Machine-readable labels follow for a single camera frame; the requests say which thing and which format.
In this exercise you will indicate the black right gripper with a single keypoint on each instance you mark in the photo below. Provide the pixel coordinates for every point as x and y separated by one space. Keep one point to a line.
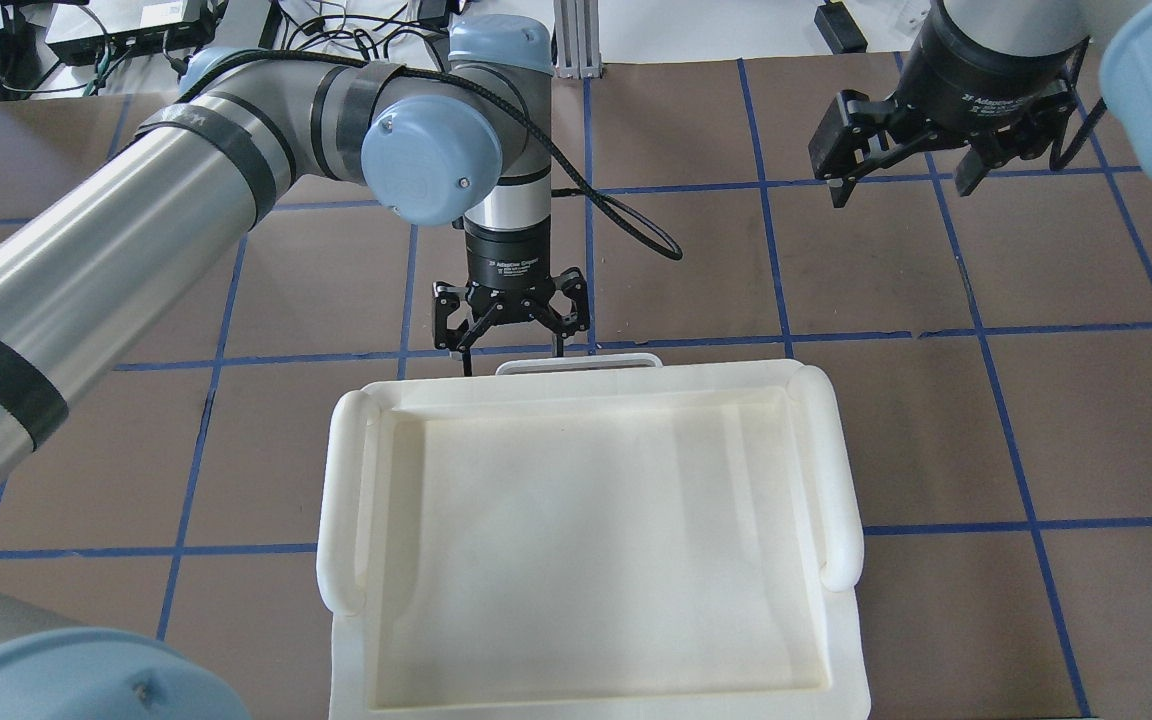
986 62

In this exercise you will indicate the black power adapter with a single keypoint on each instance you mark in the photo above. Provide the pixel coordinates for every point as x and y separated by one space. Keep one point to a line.
838 28

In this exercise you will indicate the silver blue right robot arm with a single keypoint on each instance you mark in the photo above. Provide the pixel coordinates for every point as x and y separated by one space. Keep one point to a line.
1116 76

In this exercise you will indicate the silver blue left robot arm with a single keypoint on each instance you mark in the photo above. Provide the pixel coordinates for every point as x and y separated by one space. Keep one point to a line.
200 367

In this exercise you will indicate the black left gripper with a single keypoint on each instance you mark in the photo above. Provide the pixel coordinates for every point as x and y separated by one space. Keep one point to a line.
508 258

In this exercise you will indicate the light wooden drawer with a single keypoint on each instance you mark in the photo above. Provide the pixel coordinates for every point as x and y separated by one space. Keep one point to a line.
579 363

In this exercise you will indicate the aluminium frame post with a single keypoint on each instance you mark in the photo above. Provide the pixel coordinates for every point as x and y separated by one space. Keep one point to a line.
576 33

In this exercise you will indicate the white plastic tray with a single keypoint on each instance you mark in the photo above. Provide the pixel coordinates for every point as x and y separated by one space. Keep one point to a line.
673 543

